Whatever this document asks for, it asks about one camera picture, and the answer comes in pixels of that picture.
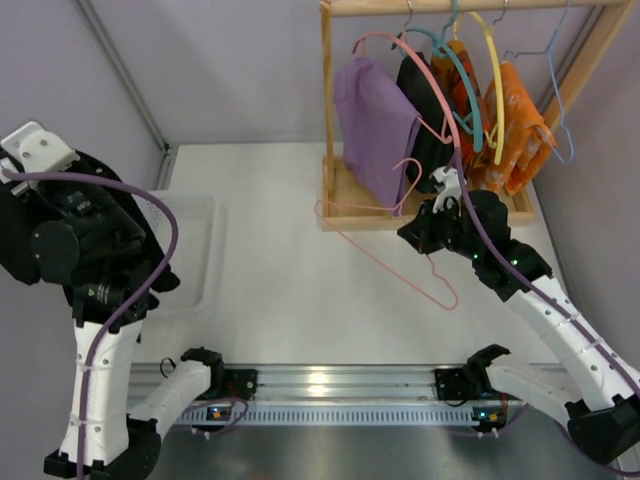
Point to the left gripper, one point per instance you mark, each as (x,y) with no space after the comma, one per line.
(25,187)

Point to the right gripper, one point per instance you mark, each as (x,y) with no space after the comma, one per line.
(423,230)

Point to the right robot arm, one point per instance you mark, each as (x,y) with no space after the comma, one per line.
(598,404)

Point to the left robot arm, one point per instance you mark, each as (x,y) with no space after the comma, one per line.
(105,438)

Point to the purple trousers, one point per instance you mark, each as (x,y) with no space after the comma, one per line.
(379,126)

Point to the yellow plastic hanger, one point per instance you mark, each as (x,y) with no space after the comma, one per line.
(494,135)

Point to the bright orange trousers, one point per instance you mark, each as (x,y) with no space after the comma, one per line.
(528,142)

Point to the orange patterned trousers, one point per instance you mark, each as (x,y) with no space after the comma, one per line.
(459,82)

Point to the white plastic basket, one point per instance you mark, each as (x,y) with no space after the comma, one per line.
(192,260)

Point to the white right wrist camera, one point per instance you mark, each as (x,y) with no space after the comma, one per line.
(449,184)

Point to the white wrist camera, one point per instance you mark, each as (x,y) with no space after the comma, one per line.
(449,184)
(36,150)

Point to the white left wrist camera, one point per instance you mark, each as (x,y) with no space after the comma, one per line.
(36,150)

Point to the grey slotted cable duct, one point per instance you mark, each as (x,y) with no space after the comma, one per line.
(344,415)

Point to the aluminium mounting rail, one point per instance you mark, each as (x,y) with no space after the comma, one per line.
(316,383)

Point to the blue wire hanger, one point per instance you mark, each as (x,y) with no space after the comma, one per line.
(548,53)

